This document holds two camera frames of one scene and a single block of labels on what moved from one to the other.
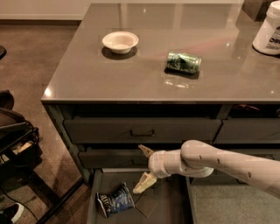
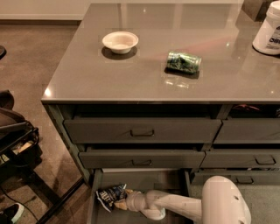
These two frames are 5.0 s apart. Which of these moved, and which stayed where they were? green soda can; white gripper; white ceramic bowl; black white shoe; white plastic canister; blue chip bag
Moved: white gripper; blue chip bag
Stayed: white plastic canister; white ceramic bowl; green soda can; black white shoe
